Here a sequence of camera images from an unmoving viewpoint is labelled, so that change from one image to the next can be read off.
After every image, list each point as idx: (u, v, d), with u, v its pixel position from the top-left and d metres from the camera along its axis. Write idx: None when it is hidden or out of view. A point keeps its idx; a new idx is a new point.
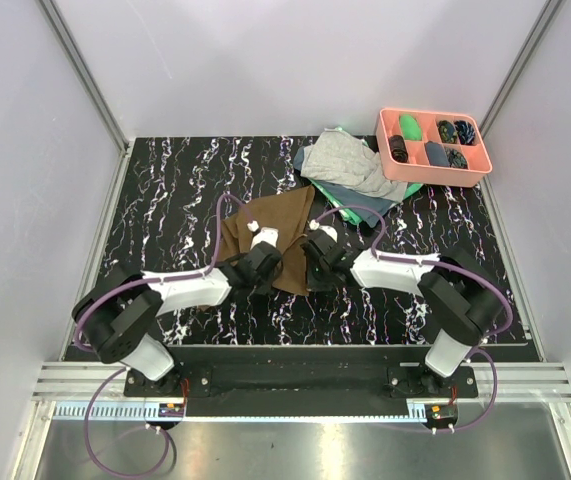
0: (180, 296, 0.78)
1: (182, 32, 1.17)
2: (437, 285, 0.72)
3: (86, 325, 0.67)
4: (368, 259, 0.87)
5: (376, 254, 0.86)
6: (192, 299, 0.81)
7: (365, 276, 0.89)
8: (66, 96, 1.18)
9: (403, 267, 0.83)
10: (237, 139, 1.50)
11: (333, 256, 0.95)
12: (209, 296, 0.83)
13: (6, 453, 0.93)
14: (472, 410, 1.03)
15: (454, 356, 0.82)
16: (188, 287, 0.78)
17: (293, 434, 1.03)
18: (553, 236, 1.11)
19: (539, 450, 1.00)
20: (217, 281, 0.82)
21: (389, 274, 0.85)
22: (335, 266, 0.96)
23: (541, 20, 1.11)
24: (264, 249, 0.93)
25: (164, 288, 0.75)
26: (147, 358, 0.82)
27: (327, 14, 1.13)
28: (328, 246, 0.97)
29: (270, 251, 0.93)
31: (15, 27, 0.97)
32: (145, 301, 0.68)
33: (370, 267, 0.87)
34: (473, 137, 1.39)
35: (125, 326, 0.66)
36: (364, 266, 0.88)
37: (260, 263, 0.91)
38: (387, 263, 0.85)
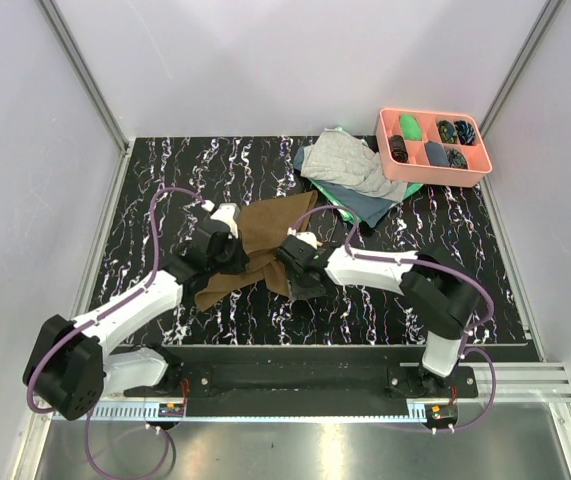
0: (128, 322, 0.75)
1: (182, 32, 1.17)
2: (419, 285, 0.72)
3: (39, 385, 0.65)
4: (344, 258, 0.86)
5: (351, 252, 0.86)
6: (143, 316, 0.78)
7: (341, 275, 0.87)
8: (66, 96, 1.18)
9: (381, 267, 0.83)
10: (237, 139, 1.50)
11: (306, 255, 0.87)
12: (163, 305, 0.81)
13: (5, 454, 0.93)
14: (472, 410, 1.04)
15: (446, 354, 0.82)
16: (131, 310, 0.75)
17: (293, 434, 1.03)
18: (553, 235, 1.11)
19: (539, 450, 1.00)
20: (162, 289, 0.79)
21: (368, 275, 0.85)
22: (309, 267, 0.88)
23: (541, 20, 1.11)
24: (208, 228, 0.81)
25: (102, 328, 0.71)
26: (129, 379, 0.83)
27: (327, 13, 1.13)
28: (299, 248, 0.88)
29: (215, 232, 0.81)
31: (16, 27, 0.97)
32: (84, 352, 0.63)
33: (345, 267, 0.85)
34: (473, 137, 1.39)
35: (74, 382, 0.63)
36: (340, 265, 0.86)
37: (207, 246, 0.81)
38: (364, 263, 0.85)
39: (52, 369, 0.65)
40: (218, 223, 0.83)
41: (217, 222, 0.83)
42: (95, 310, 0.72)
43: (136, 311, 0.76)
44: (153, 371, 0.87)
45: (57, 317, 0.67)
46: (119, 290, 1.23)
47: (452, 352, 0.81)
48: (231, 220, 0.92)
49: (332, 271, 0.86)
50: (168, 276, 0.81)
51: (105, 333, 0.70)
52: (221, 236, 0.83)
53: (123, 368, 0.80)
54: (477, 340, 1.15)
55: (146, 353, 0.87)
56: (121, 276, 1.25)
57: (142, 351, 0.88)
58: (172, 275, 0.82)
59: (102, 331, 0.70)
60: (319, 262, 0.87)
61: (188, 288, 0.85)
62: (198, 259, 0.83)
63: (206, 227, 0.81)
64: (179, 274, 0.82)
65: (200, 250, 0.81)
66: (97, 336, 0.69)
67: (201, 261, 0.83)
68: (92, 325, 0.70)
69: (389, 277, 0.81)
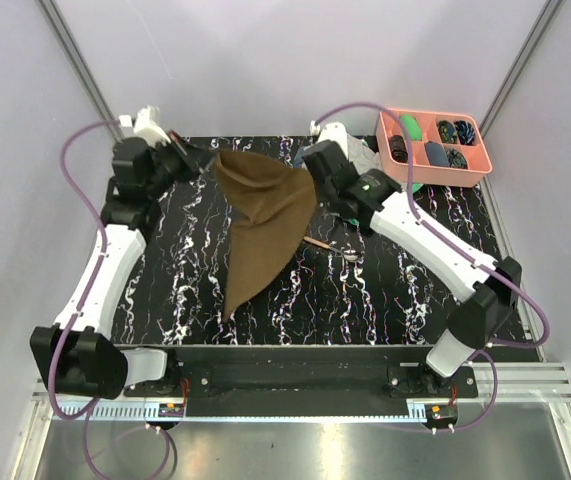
0: (109, 291, 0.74)
1: (182, 33, 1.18)
2: (487, 300, 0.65)
3: (70, 387, 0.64)
4: (404, 217, 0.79)
5: (419, 219, 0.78)
6: (120, 279, 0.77)
7: (387, 226, 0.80)
8: (65, 95, 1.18)
9: (450, 257, 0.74)
10: (237, 139, 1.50)
11: (344, 178, 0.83)
12: (130, 257, 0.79)
13: (6, 454, 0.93)
14: (472, 410, 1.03)
15: (457, 358, 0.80)
16: (107, 280, 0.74)
17: (293, 434, 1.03)
18: (553, 235, 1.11)
19: (539, 450, 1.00)
20: (121, 245, 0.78)
21: (423, 248, 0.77)
22: (342, 191, 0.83)
23: (540, 20, 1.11)
24: (124, 157, 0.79)
25: (90, 312, 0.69)
26: (142, 368, 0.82)
27: (326, 13, 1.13)
28: (339, 164, 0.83)
29: (133, 157, 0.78)
31: (16, 28, 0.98)
32: (88, 342, 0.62)
33: (401, 228, 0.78)
34: (473, 137, 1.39)
35: (99, 366, 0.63)
36: (397, 221, 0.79)
37: (130, 174, 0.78)
38: (424, 234, 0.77)
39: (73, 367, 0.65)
40: (137, 145, 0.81)
41: (133, 141, 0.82)
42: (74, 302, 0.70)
43: (112, 278, 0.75)
44: (154, 361, 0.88)
45: (41, 331, 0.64)
46: None
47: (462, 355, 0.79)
48: (151, 125, 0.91)
49: (383, 217, 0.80)
50: (118, 228, 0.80)
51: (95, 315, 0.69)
52: (144, 154, 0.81)
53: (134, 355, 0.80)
54: None
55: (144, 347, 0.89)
56: None
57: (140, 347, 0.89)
58: (122, 224, 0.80)
59: (91, 317, 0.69)
60: (368, 196, 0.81)
61: (148, 223, 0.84)
62: (132, 192, 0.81)
63: (120, 155, 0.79)
64: (124, 218, 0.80)
65: (129, 180, 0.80)
66: (89, 324, 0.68)
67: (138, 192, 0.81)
68: (78, 317, 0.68)
69: (451, 271, 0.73)
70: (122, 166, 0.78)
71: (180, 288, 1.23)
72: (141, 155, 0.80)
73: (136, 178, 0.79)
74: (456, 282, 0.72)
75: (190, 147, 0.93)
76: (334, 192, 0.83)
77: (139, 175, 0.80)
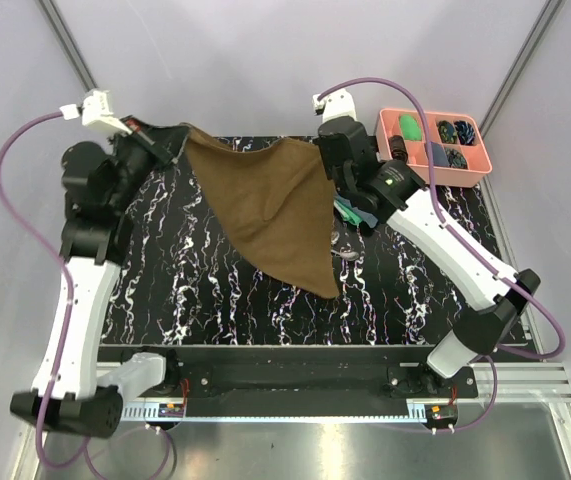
0: (87, 345, 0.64)
1: (181, 33, 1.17)
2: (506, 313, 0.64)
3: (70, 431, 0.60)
4: (427, 217, 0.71)
5: (444, 222, 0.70)
6: (98, 322, 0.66)
7: (405, 223, 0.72)
8: (64, 95, 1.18)
9: (471, 265, 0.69)
10: (237, 139, 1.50)
11: (364, 166, 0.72)
12: (104, 296, 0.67)
13: (6, 454, 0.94)
14: (472, 409, 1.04)
15: (459, 359, 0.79)
16: (81, 331, 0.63)
17: (293, 434, 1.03)
18: (553, 236, 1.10)
19: (539, 449, 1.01)
20: (91, 286, 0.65)
21: (443, 252, 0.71)
22: (363, 182, 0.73)
23: (540, 21, 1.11)
24: (72, 173, 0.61)
25: (67, 376, 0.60)
26: (142, 379, 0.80)
27: (327, 13, 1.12)
28: (362, 151, 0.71)
29: (87, 172, 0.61)
31: (15, 28, 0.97)
32: (74, 410, 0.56)
33: (422, 229, 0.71)
34: (473, 137, 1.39)
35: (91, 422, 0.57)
36: (419, 222, 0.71)
37: (84, 193, 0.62)
38: (447, 238, 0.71)
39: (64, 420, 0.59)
40: (91, 152, 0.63)
41: (91, 146, 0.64)
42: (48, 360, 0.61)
43: (87, 327, 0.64)
44: (154, 367, 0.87)
45: (17, 402, 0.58)
46: (118, 290, 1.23)
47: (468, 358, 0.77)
48: (108, 114, 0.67)
49: (407, 217, 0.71)
50: (81, 264, 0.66)
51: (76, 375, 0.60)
52: (102, 168, 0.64)
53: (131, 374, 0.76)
54: None
55: (141, 356, 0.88)
56: (121, 277, 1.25)
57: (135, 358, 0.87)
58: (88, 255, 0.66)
59: (71, 381, 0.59)
60: (391, 191, 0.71)
61: (119, 245, 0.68)
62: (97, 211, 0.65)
63: (71, 171, 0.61)
64: (90, 246, 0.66)
65: (88, 199, 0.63)
66: (68, 390, 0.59)
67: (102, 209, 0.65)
68: (55, 381, 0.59)
69: (470, 280, 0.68)
70: (75, 187, 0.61)
71: (180, 288, 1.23)
72: (98, 168, 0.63)
73: (95, 196, 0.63)
74: (471, 292, 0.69)
75: (153, 129, 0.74)
76: (353, 182, 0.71)
77: (98, 193, 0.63)
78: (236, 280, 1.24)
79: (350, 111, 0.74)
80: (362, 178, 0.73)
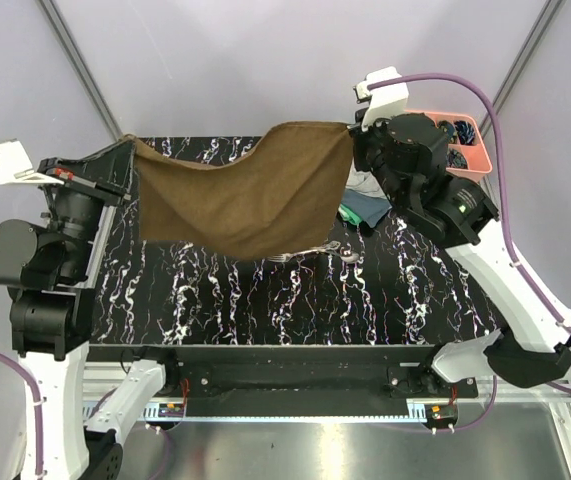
0: (68, 434, 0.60)
1: (182, 33, 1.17)
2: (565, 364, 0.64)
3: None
4: (500, 255, 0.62)
5: (516, 262, 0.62)
6: (76, 406, 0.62)
7: (472, 258, 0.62)
8: (64, 95, 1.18)
9: (537, 311, 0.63)
10: (237, 139, 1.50)
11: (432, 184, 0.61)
12: (72, 382, 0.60)
13: (6, 454, 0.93)
14: (472, 410, 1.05)
15: (470, 371, 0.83)
16: (58, 424, 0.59)
17: (293, 434, 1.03)
18: (553, 236, 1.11)
19: (540, 450, 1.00)
20: (58, 382, 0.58)
21: (507, 293, 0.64)
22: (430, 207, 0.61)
23: (540, 22, 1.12)
24: (10, 259, 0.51)
25: (52, 471, 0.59)
26: (141, 395, 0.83)
27: (327, 13, 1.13)
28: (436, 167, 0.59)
29: (27, 263, 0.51)
31: (16, 29, 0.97)
32: None
33: (493, 268, 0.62)
34: (473, 137, 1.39)
35: None
36: (489, 260, 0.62)
37: (30, 280, 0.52)
38: (516, 279, 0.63)
39: None
40: (22, 232, 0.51)
41: (16, 229, 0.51)
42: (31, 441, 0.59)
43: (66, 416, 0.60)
44: (153, 378, 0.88)
45: None
46: (119, 290, 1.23)
47: (479, 374, 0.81)
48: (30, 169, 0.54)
49: (478, 252, 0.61)
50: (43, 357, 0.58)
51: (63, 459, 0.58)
52: (39, 253, 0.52)
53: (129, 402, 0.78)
54: None
55: (138, 367, 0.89)
56: (121, 276, 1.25)
57: (132, 372, 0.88)
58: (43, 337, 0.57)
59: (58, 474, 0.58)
60: (463, 220, 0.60)
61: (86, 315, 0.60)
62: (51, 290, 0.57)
63: None
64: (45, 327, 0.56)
65: (36, 282, 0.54)
66: None
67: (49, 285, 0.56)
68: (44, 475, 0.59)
69: (531, 325, 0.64)
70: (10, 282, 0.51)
71: (180, 288, 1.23)
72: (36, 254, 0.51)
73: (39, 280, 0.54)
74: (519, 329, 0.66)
75: (89, 163, 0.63)
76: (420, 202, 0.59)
77: (39, 277, 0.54)
78: (236, 280, 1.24)
79: (403, 97, 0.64)
80: (427, 199, 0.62)
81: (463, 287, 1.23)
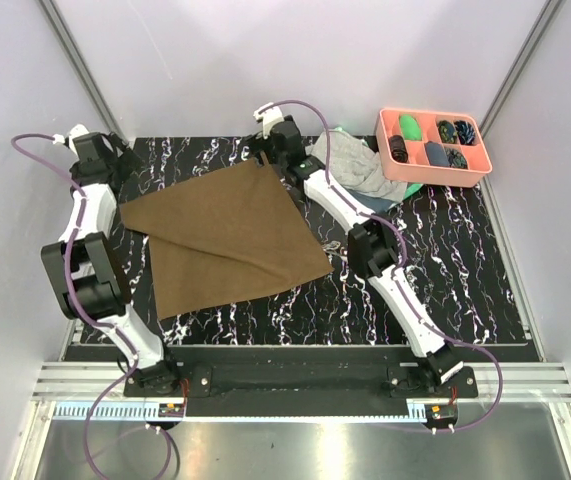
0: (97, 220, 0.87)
1: (182, 33, 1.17)
2: (361, 236, 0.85)
3: (87, 299, 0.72)
4: (322, 183, 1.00)
5: (330, 181, 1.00)
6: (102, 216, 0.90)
7: (313, 192, 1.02)
8: (65, 97, 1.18)
9: (343, 207, 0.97)
10: (237, 139, 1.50)
11: (294, 157, 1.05)
12: (105, 205, 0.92)
13: (6, 454, 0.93)
14: (471, 409, 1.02)
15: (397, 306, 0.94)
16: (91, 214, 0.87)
17: (293, 434, 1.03)
18: (553, 236, 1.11)
19: (538, 449, 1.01)
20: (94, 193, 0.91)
21: (328, 203, 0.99)
22: (291, 169, 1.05)
23: (540, 21, 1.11)
24: (83, 138, 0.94)
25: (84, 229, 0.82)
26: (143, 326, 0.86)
27: (326, 13, 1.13)
28: (295, 141, 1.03)
29: (91, 138, 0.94)
31: (15, 29, 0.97)
32: (98, 243, 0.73)
33: (317, 189, 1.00)
34: (473, 137, 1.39)
35: (101, 262, 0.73)
36: (315, 186, 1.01)
37: (89, 152, 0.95)
38: (332, 193, 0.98)
39: (84, 283, 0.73)
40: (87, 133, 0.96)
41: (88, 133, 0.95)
42: (71, 224, 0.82)
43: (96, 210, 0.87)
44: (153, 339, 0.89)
45: (48, 261, 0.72)
46: None
47: (401, 306, 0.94)
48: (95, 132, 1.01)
49: (311, 186, 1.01)
50: (91, 185, 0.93)
51: (92, 229, 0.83)
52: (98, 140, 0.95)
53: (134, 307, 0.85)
54: (477, 340, 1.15)
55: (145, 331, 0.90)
56: None
57: None
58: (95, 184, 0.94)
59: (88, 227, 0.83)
60: (302, 173, 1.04)
61: (112, 188, 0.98)
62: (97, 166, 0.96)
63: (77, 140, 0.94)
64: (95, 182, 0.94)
65: (91, 157, 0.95)
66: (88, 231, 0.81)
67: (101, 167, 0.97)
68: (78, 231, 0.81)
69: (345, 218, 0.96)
70: (84, 152, 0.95)
71: None
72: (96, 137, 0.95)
73: (97, 153, 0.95)
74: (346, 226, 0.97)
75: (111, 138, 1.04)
76: (284, 165, 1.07)
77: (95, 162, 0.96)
78: None
79: (279, 117, 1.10)
80: (292, 162, 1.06)
81: (463, 287, 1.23)
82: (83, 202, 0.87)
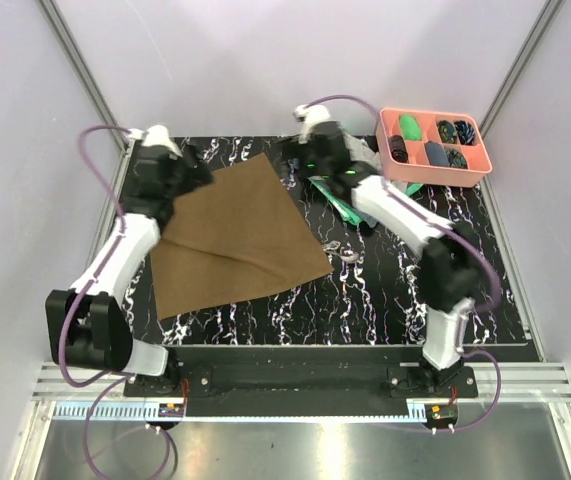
0: (122, 269, 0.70)
1: (182, 33, 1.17)
2: (436, 251, 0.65)
3: (74, 357, 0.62)
4: (379, 190, 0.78)
5: (386, 188, 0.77)
6: (133, 262, 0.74)
7: (364, 203, 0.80)
8: (65, 96, 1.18)
9: (410, 220, 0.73)
10: (237, 139, 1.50)
11: (338, 161, 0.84)
12: (144, 246, 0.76)
13: (6, 454, 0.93)
14: (472, 409, 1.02)
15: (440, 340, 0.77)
16: (118, 258, 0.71)
17: (293, 435, 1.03)
18: (553, 236, 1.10)
19: (536, 449, 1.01)
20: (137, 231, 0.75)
21: (390, 215, 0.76)
22: (336, 176, 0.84)
23: (541, 20, 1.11)
24: (149, 155, 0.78)
25: (102, 283, 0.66)
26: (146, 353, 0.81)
27: (326, 13, 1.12)
28: (339, 147, 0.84)
29: (156, 157, 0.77)
31: (15, 28, 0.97)
32: (103, 307, 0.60)
33: (373, 198, 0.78)
34: (474, 137, 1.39)
35: (101, 330, 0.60)
36: (369, 193, 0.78)
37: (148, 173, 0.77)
38: (394, 204, 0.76)
39: (81, 338, 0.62)
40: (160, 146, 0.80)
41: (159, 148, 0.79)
42: (88, 273, 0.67)
43: (126, 257, 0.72)
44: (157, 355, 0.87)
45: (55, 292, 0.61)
46: None
47: (446, 335, 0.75)
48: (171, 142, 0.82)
49: (362, 193, 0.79)
50: (135, 217, 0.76)
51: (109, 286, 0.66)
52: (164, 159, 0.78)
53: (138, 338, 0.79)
54: (477, 340, 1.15)
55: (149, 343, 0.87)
56: None
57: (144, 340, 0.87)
58: (141, 215, 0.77)
59: (107, 283, 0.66)
60: (349, 179, 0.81)
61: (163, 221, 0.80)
62: (155, 190, 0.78)
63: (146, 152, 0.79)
64: (144, 210, 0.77)
65: (149, 179, 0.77)
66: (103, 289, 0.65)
67: (158, 192, 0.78)
68: (93, 282, 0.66)
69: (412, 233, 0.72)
70: (144, 170, 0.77)
71: None
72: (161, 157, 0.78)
73: (158, 177, 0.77)
74: (414, 242, 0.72)
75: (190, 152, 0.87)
76: (327, 172, 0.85)
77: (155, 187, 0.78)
78: None
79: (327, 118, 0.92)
80: (337, 170, 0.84)
81: None
82: (117, 241, 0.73)
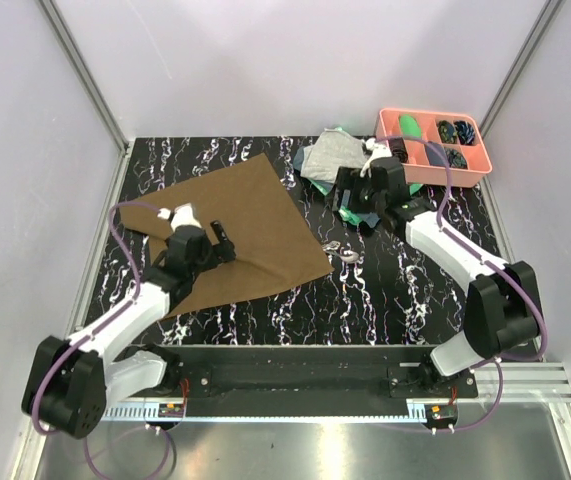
0: (122, 336, 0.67)
1: (182, 33, 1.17)
2: (487, 291, 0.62)
3: (41, 411, 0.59)
4: (431, 224, 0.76)
5: (441, 224, 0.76)
6: (137, 328, 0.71)
7: (416, 236, 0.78)
8: (65, 96, 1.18)
9: (462, 255, 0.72)
10: (237, 139, 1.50)
11: (394, 193, 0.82)
12: (151, 316, 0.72)
13: (6, 454, 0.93)
14: (472, 410, 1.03)
15: (458, 359, 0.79)
16: (123, 323, 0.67)
17: (293, 435, 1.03)
18: (553, 236, 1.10)
19: (538, 450, 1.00)
20: (150, 300, 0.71)
21: (439, 249, 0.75)
22: (391, 209, 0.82)
23: (540, 20, 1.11)
24: (182, 235, 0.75)
25: (98, 341, 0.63)
26: (133, 382, 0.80)
27: (326, 13, 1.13)
28: (396, 183, 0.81)
29: (190, 238, 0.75)
31: (15, 28, 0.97)
32: (86, 369, 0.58)
33: (423, 231, 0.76)
34: (473, 137, 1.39)
35: (75, 391, 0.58)
36: (422, 227, 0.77)
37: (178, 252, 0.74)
38: (448, 239, 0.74)
39: (53, 391, 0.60)
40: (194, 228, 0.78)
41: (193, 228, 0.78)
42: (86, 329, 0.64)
43: (129, 324, 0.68)
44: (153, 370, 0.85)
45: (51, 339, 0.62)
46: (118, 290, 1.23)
47: (468, 358, 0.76)
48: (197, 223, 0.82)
49: (414, 224, 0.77)
50: (151, 287, 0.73)
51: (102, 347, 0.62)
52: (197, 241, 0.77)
53: (122, 377, 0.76)
54: None
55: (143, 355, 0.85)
56: (122, 276, 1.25)
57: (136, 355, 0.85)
58: (156, 286, 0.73)
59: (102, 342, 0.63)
60: (404, 212, 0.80)
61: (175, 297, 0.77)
62: (179, 266, 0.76)
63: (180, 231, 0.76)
64: (163, 282, 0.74)
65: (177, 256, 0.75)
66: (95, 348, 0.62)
67: (182, 268, 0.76)
68: (89, 339, 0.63)
69: (464, 270, 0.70)
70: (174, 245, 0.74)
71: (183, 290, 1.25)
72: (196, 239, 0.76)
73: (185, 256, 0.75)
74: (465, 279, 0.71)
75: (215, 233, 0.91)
76: (381, 207, 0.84)
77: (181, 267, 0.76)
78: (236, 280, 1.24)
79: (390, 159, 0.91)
80: (392, 203, 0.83)
81: None
82: (126, 305, 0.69)
